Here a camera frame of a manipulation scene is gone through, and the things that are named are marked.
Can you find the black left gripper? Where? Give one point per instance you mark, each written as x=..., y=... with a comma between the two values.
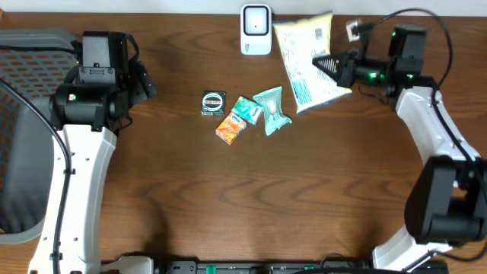
x=142, y=84

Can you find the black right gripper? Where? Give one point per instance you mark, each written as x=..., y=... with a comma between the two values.
x=342, y=70

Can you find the cream snack bag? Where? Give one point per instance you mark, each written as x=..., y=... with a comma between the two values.
x=300, y=41

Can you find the round black white container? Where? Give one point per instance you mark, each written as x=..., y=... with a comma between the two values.
x=213, y=103

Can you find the teal small snack packet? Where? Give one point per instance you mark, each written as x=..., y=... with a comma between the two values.
x=271, y=103

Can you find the orange snack packet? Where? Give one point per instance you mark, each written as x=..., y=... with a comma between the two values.
x=230, y=128

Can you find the teal gum box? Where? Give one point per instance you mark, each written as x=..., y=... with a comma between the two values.
x=248, y=110

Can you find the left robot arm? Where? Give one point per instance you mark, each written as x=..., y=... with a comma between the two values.
x=87, y=113

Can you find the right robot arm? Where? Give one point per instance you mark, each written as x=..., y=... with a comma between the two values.
x=447, y=205

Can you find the white barcode scanner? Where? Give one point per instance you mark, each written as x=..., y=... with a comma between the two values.
x=255, y=29

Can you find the grey plastic shopping basket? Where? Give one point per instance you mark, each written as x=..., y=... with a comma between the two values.
x=26, y=144

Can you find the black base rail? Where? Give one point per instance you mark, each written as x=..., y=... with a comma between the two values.
x=266, y=267

